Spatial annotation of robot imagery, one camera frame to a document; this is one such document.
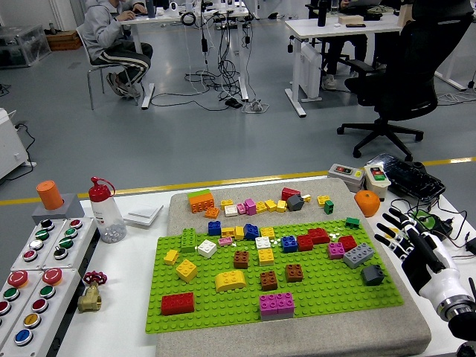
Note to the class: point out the small pink brick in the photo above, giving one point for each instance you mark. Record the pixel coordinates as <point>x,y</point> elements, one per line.
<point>241,208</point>

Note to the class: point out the white square brick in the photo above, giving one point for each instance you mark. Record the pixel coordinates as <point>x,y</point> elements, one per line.
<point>263,242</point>
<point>207,248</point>
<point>231,211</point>

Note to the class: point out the red long brick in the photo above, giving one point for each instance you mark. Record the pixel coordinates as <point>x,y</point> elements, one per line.
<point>177,303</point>

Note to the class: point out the small grey four-button box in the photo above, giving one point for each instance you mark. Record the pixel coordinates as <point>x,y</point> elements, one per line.
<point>68,241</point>
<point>37,241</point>

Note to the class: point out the grey switch box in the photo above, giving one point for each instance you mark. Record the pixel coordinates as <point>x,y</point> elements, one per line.
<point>346,175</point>

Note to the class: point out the dark green brick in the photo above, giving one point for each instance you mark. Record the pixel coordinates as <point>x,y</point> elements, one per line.
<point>352,222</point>
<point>329,206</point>

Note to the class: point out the white standing desk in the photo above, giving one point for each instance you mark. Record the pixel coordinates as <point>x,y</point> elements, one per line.
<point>334,31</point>

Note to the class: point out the dark grey sloped brick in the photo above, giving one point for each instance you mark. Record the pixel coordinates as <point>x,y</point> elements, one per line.
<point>373,275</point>
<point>295,202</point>

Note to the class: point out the lime green tall brick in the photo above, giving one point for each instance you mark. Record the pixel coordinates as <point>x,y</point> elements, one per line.
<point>188,240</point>

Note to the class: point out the large grey push-button box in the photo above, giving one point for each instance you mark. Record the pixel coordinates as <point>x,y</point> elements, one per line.
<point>37,312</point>
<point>9,297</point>

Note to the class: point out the orange brick stack green top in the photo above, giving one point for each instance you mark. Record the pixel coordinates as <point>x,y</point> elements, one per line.
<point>201,202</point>

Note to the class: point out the seated person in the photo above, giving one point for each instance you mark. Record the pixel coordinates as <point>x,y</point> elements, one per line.
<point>108,37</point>

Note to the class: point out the magenta square brick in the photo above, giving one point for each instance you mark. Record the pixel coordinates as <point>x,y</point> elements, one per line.
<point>335,250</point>
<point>285,301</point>
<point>268,303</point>
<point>250,206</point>

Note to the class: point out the person in dark clothes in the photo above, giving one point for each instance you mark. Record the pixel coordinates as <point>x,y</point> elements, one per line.
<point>346,56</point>

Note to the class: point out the white wall switch panel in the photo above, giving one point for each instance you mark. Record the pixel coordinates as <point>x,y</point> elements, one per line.
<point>143,215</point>

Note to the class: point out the grey square block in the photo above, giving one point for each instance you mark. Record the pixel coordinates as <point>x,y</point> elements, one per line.
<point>70,210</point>

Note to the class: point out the green studded baseplate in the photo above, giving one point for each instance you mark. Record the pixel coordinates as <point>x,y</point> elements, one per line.
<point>223,308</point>

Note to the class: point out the green plastic cup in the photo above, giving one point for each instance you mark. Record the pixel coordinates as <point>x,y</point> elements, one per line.
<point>427,221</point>

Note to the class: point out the transparent storage box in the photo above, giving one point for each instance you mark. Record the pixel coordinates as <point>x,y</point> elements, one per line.
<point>24,44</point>

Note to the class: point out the black bottle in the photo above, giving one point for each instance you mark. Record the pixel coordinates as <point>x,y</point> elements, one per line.
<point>323,13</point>

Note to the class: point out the grey long brick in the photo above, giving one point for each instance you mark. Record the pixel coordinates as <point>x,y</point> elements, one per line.
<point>277,316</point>
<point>358,255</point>

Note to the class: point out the orange cylinder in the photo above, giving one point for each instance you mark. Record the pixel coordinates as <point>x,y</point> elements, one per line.
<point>50,194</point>

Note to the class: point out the pale wooden block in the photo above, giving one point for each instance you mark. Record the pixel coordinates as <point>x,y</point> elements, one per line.
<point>350,19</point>

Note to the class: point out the white desk frame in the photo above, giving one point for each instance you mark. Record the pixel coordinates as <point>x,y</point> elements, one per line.
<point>450,70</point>

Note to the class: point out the blue square brick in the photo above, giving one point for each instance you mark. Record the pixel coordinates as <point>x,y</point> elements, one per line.
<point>214,228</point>
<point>289,244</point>
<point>251,231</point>

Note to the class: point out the yellow square brick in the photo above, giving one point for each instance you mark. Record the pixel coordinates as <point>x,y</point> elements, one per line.
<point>281,205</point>
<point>324,200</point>
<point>270,205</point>
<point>186,270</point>
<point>267,233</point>
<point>239,233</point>
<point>228,232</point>
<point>227,204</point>
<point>262,207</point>
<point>266,257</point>
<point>389,233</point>

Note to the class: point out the orange fruit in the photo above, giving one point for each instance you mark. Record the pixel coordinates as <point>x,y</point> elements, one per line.
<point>367,204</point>

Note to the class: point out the grey metal chair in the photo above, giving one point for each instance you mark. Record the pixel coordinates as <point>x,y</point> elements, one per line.
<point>108,67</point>

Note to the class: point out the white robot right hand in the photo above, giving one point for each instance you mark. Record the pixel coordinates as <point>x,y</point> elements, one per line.
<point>451,282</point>

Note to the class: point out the wooden crate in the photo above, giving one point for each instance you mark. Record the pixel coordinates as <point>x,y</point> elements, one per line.
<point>65,40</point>

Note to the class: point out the orange square brick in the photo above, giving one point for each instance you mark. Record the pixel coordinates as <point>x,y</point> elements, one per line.
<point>212,212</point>

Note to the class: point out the brass valve red handwheel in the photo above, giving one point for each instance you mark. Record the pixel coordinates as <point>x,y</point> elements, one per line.
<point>90,297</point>

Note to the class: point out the pink flat brick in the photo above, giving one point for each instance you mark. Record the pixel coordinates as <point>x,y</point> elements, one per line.
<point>225,241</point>

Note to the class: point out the yellow curved brick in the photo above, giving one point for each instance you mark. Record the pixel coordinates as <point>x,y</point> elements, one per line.
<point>230,280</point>

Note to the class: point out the black office chair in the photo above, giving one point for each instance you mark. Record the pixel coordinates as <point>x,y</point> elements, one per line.
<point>405,85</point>

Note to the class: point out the brown square brick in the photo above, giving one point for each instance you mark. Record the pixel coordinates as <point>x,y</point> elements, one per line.
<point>294,273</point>
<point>268,280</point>
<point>241,259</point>

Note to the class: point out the black floor power brick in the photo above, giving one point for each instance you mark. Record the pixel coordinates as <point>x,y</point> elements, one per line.
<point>234,103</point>

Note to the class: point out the white two-button switch box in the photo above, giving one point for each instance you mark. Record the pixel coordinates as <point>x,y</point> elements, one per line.
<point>377,182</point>

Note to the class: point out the squeeze bottle red cap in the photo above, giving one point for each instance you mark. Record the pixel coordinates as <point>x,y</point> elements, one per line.
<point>108,215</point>

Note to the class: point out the wooden box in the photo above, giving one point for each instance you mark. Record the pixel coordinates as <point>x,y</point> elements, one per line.
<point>405,11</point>

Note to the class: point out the white computer tower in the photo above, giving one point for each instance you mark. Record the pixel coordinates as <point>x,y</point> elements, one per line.
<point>310,70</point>

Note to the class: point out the grey-brown foam mat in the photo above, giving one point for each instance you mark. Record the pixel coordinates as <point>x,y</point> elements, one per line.
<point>297,336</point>

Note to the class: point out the small yellow brick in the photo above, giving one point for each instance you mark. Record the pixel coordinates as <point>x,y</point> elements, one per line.
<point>306,197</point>
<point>171,256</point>

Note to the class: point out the white cabinet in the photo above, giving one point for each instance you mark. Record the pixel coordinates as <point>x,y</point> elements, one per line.
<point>11,145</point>

